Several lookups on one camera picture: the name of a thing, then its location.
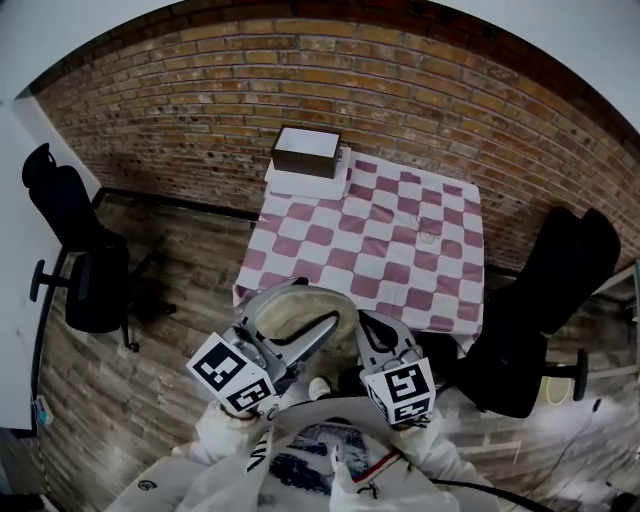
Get person's right forearm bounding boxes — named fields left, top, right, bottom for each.
left=394, top=414, right=481, bottom=481

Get grey desk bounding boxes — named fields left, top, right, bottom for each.
left=589, top=262, right=640, bottom=346

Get person's left forearm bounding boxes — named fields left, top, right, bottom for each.
left=172, top=399, right=271, bottom=466

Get flat white box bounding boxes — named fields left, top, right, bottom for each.
left=263, top=144, right=351, bottom=199

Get brown box white inside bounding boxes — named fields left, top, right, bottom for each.
left=271, top=125, right=342, bottom=180

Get black office chair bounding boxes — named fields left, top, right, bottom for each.
left=452, top=207, right=621, bottom=419
left=22, top=142, right=177, bottom=354

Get thick black cable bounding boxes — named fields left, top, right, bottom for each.
left=429, top=477, right=531, bottom=512

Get white desk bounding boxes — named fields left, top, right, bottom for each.
left=0, top=94, right=101, bottom=436

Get white tape roll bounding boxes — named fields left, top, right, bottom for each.
left=539, top=374, right=574, bottom=406

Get pink white checkered tablecloth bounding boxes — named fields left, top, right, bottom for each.
left=232, top=152, right=486, bottom=351

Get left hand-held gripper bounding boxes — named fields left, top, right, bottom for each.
left=185, top=277, right=345, bottom=420

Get person's black trousers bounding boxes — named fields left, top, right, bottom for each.
left=338, top=368, right=367, bottom=397

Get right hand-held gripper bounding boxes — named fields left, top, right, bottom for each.
left=356, top=308, right=437, bottom=427

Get small teal packet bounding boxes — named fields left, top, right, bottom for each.
left=32, top=394, right=56, bottom=426

